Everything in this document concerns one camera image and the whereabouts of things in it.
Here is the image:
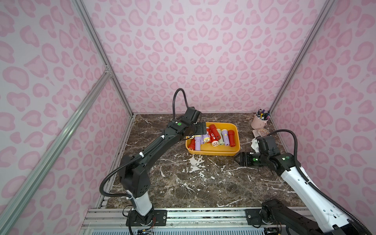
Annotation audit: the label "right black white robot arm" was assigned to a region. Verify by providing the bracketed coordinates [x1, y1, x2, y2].
[234, 129, 371, 235]

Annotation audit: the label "pens in cup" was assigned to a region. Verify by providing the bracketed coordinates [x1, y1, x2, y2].
[256, 109, 270, 120]

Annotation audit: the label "red flashlight white head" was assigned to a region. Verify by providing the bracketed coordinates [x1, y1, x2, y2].
[211, 138, 219, 147]

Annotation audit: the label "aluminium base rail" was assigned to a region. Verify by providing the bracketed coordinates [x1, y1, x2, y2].
[79, 207, 338, 235]

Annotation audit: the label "green flashlight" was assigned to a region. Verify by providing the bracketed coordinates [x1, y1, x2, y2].
[216, 128, 225, 146]

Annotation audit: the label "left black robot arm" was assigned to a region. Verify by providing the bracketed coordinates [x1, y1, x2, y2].
[99, 106, 207, 227]

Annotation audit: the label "red flashlight white logo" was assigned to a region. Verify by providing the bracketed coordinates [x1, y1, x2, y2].
[206, 127, 212, 143]

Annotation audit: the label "pink pen holder cup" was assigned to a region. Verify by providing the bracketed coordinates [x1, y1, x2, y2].
[251, 114, 268, 130]

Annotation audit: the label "plain red flashlight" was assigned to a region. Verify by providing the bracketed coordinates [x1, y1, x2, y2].
[188, 139, 195, 151]

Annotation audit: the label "yellow plastic storage tray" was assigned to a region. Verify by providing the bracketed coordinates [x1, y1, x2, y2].
[185, 122, 240, 156]

